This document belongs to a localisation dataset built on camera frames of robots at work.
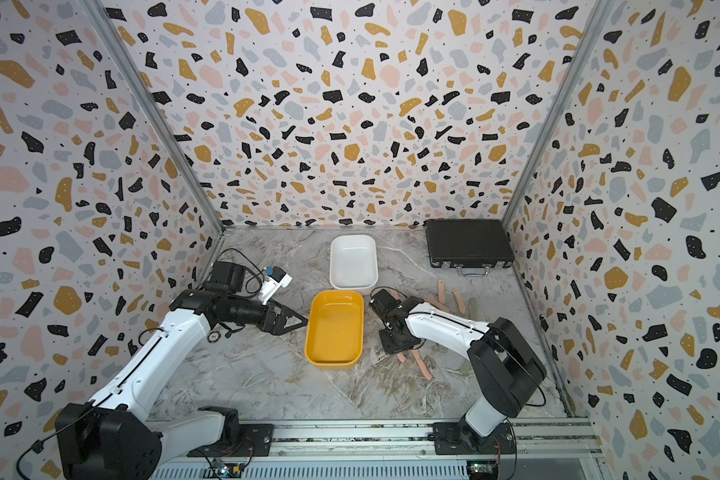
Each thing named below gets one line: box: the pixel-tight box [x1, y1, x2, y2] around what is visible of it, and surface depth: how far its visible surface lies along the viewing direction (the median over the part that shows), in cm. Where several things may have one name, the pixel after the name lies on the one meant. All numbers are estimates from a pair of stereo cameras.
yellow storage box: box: [304, 290, 365, 369], surface depth 94 cm
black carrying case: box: [425, 219, 515, 277], surface depth 119 cm
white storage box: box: [329, 234, 379, 295], surface depth 111 cm
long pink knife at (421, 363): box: [412, 349, 432, 381], surface depth 89 cm
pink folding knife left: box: [452, 288, 466, 315], surface depth 102 cm
